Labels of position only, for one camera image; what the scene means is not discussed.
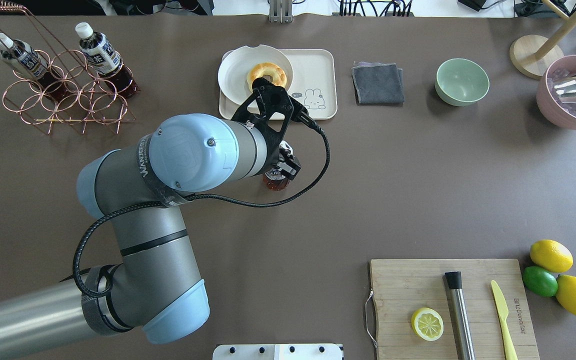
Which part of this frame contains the pink bowl with ice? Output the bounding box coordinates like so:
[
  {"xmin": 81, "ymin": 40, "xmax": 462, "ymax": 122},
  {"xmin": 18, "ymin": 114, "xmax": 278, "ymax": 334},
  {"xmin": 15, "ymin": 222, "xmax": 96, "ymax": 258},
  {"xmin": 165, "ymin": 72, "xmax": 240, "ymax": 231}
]
[{"xmin": 536, "ymin": 55, "xmax": 576, "ymax": 130}]

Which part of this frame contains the upper yellow lemon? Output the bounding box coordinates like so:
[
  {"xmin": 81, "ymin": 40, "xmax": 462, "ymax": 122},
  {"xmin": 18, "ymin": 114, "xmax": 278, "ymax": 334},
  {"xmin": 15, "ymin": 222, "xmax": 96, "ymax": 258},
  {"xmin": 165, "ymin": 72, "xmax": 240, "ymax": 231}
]
[{"xmin": 529, "ymin": 239, "xmax": 574, "ymax": 273}]

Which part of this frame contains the white round plate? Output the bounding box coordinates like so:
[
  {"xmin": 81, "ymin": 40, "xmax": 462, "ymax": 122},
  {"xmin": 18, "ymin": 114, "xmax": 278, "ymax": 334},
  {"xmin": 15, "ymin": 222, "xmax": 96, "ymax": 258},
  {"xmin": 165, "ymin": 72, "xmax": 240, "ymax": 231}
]
[{"xmin": 217, "ymin": 44, "xmax": 294, "ymax": 105}]

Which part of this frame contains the copper wire bottle rack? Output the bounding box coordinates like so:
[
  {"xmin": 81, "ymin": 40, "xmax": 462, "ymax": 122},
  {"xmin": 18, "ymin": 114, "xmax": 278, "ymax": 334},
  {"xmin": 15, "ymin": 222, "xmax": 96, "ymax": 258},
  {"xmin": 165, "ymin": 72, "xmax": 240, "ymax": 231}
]
[{"xmin": 0, "ymin": 0, "xmax": 140, "ymax": 135}]

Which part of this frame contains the tea bottle white cap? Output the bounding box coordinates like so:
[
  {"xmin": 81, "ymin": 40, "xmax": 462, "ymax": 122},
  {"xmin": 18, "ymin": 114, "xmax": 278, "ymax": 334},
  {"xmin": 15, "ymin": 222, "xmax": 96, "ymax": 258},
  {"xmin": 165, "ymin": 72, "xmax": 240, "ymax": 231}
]
[{"xmin": 262, "ymin": 168, "xmax": 290, "ymax": 191}]

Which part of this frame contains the green lime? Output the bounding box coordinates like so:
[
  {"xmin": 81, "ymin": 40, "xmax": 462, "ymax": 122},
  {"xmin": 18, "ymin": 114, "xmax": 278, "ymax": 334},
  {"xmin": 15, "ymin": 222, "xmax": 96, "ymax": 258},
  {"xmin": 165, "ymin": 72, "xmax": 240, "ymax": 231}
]
[{"xmin": 522, "ymin": 265, "xmax": 559, "ymax": 297}]

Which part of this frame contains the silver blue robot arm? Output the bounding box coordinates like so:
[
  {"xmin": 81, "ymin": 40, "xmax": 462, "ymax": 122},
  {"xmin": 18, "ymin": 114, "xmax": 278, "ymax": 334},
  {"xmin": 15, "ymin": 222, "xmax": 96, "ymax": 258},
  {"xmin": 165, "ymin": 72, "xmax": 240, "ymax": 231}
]
[{"xmin": 0, "ymin": 78, "xmax": 330, "ymax": 360}]

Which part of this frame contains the yellow plastic knife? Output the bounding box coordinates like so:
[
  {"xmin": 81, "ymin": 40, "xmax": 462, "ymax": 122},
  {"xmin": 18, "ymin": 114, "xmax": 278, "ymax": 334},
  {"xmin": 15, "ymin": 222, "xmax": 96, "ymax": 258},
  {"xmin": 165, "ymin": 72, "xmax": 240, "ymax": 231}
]
[{"xmin": 490, "ymin": 280, "xmax": 519, "ymax": 360}]

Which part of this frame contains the wooden cup stand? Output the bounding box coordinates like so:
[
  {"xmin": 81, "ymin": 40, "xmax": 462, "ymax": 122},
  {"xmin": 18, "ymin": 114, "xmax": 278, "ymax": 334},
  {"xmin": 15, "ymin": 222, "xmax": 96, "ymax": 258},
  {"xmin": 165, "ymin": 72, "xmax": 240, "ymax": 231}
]
[{"xmin": 509, "ymin": 0, "xmax": 576, "ymax": 80}]

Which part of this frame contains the cream serving tray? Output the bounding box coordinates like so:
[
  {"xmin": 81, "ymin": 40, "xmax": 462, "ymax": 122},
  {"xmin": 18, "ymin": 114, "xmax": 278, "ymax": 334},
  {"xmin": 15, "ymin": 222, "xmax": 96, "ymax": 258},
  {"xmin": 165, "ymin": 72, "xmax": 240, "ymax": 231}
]
[{"xmin": 218, "ymin": 48, "xmax": 338, "ymax": 120}]

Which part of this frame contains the glazed ring donut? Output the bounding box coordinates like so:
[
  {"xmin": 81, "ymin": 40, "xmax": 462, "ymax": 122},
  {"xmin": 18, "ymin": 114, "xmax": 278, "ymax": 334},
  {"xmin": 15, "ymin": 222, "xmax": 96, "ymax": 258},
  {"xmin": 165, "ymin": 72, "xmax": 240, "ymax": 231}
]
[{"xmin": 246, "ymin": 62, "xmax": 288, "ymax": 92}]

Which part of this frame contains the tea bottle in rack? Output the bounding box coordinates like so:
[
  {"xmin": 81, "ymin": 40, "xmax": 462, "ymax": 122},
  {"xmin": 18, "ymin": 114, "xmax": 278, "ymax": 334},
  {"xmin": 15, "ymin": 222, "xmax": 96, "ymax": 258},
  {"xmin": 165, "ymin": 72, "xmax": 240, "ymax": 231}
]
[
  {"xmin": 0, "ymin": 32, "xmax": 69, "ymax": 101},
  {"xmin": 74, "ymin": 22, "xmax": 138, "ymax": 99}
]

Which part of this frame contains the grey folded cloth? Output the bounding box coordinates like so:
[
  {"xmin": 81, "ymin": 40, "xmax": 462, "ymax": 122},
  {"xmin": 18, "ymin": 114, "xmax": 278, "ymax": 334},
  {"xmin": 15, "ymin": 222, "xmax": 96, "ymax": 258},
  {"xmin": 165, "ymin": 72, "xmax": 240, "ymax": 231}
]
[{"xmin": 351, "ymin": 61, "xmax": 405, "ymax": 105}]

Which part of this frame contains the steel muddler with black tip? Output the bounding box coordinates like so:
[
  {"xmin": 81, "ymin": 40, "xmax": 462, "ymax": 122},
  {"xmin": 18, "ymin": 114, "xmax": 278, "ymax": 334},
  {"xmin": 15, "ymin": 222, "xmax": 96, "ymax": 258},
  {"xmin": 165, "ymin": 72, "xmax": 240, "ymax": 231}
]
[{"xmin": 444, "ymin": 271, "xmax": 476, "ymax": 360}]

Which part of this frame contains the tea bottle in rack left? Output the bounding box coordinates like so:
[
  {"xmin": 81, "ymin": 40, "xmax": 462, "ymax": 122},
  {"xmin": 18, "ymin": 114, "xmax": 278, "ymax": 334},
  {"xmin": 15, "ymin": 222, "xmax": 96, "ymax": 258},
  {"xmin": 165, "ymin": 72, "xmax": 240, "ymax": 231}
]
[{"xmin": 74, "ymin": 22, "xmax": 138, "ymax": 99}]

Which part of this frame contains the half lemon slice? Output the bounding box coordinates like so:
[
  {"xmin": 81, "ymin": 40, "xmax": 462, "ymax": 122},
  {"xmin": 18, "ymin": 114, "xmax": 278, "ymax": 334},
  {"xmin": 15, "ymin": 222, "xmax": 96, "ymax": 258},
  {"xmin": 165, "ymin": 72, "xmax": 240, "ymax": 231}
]
[{"xmin": 410, "ymin": 307, "xmax": 444, "ymax": 342}]

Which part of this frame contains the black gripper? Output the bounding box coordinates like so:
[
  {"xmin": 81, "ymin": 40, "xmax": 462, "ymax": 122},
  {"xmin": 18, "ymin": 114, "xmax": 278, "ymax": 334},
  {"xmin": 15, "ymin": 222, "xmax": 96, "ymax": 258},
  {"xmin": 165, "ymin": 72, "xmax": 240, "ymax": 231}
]
[{"xmin": 231, "ymin": 77, "xmax": 309, "ymax": 181}]

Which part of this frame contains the tea bottle in rack right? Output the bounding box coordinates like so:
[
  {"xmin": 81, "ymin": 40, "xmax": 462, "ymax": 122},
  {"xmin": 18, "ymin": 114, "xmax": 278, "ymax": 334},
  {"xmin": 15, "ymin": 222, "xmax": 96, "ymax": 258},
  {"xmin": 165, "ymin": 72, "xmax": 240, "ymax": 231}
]
[{"xmin": 0, "ymin": 32, "xmax": 69, "ymax": 101}]

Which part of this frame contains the green ceramic bowl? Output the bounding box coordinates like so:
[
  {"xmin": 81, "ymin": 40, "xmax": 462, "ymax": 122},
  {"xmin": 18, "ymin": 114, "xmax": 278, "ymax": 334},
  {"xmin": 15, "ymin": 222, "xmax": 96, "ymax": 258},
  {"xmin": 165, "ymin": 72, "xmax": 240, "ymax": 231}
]
[{"xmin": 434, "ymin": 58, "xmax": 490, "ymax": 107}]

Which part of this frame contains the wooden cutting board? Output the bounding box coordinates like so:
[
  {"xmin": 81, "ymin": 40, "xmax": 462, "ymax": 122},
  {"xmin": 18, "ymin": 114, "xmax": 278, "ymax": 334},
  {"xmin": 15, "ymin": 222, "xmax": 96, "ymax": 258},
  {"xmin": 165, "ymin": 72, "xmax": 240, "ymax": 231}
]
[{"xmin": 364, "ymin": 258, "xmax": 541, "ymax": 360}]

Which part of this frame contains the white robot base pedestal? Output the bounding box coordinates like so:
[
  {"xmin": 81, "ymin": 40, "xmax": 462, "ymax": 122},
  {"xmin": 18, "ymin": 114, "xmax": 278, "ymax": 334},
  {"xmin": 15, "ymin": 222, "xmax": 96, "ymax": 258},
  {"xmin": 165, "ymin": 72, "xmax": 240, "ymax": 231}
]
[{"xmin": 212, "ymin": 342, "xmax": 345, "ymax": 360}]

